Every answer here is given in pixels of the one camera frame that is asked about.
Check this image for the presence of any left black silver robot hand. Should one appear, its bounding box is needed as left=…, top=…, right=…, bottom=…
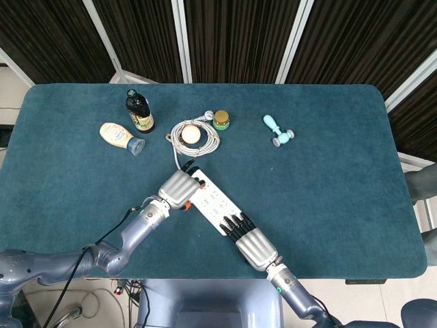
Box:
left=158, top=159, right=208, bottom=211

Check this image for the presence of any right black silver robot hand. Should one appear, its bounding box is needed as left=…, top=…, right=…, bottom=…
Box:
left=220, top=212, right=279, bottom=273

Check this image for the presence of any white power strip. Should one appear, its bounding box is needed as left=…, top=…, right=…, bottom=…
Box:
left=191, top=169, right=245, bottom=236

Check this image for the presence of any beige ball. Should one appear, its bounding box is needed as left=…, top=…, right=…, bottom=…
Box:
left=181, top=125, right=201, bottom=144

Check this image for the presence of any blue-grey robot torso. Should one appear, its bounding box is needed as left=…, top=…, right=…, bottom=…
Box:
left=136, top=278, right=284, bottom=328

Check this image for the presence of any green jar gold lid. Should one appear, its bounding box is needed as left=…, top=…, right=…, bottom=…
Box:
left=212, top=110, right=231, bottom=131

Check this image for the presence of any blue felt table mat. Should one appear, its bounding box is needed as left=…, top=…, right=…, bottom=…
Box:
left=0, top=83, right=428, bottom=281

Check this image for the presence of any mayonnaise squeeze bottle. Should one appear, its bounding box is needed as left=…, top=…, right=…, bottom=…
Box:
left=99, top=122, right=146, bottom=157

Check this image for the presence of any dark glass sauce bottle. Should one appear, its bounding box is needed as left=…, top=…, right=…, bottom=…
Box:
left=125, top=88, right=156, bottom=134

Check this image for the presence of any teal massage roller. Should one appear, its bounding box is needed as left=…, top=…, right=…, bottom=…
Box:
left=262, top=114, right=295, bottom=148

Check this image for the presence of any dark slatted folding screen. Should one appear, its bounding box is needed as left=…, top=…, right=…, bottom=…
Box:
left=0, top=0, right=437, bottom=161

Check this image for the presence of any grey padded chair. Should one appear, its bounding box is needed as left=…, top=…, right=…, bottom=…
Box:
left=404, top=165, right=437, bottom=206

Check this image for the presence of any black floor box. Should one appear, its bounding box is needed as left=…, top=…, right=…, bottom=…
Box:
left=0, top=125, right=14, bottom=150

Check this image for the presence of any white floor cable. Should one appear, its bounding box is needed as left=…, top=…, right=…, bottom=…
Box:
left=80, top=288, right=119, bottom=314

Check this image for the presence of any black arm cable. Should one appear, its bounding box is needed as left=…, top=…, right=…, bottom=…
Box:
left=43, top=206, right=144, bottom=328

